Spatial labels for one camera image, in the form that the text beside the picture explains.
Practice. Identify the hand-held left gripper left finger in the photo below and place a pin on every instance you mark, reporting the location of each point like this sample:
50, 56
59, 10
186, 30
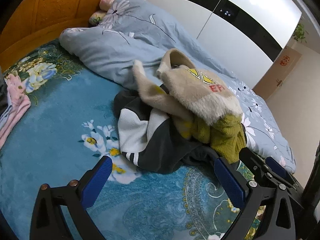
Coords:
97, 180

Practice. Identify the dark grey white garment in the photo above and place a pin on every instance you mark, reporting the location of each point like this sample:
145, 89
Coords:
160, 140

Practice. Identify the pink pillow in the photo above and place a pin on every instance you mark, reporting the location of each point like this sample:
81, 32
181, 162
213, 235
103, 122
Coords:
106, 2

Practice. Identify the red door decoration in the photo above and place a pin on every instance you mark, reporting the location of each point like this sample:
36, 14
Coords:
284, 61

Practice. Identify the beige fuzzy sweater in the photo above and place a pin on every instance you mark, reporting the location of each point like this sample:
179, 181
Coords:
200, 97

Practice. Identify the white black-striped wardrobe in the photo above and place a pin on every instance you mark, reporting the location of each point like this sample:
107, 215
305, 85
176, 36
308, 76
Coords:
225, 42

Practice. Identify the wooden headboard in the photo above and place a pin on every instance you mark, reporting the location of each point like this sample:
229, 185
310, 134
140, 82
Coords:
50, 5

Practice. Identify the tan door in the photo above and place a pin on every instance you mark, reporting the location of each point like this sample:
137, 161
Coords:
287, 75

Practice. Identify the stack of folded clothes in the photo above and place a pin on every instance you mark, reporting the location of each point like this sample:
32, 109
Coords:
15, 105

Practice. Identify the grey floral duvet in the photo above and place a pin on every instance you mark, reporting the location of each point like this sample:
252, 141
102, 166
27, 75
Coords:
130, 45

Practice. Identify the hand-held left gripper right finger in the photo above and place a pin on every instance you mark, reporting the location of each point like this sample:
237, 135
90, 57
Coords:
230, 182

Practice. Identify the green potted plant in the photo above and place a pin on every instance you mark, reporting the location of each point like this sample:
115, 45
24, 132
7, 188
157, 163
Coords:
300, 32

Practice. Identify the dark grey folded garment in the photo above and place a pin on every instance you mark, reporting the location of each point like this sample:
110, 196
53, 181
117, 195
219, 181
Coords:
2, 97

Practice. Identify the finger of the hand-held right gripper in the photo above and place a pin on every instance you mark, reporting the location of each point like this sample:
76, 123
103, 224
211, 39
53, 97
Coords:
275, 165
255, 162

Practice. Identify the floral pillow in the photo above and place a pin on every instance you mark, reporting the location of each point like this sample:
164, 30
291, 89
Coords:
96, 17

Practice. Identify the olive green knit garment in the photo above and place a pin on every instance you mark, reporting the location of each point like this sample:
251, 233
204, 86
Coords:
225, 135

